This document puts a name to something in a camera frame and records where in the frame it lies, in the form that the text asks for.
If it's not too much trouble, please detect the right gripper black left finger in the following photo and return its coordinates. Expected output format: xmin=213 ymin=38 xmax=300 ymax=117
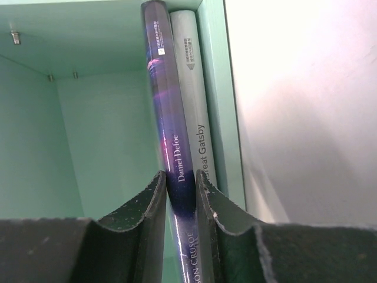
xmin=1 ymin=171 xmax=167 ymax=282

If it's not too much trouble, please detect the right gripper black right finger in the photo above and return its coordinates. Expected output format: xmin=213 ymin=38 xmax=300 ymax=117
xmin=196 ymin=170 xmax=376 ymax=282

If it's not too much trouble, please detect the dark Robinson Crusoe book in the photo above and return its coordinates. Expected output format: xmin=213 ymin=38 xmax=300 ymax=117
xmin=141 ymin=1 xmax=205 ymax=282

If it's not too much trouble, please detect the mint green shelf cabinet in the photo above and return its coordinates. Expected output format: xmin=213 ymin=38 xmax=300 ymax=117
xmin=0 ymin=0 xmax=248 ymax=221

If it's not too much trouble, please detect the pale green book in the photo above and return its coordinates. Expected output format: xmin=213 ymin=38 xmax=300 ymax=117
xmin=170 ymin=10 xmax=217 ymax=185

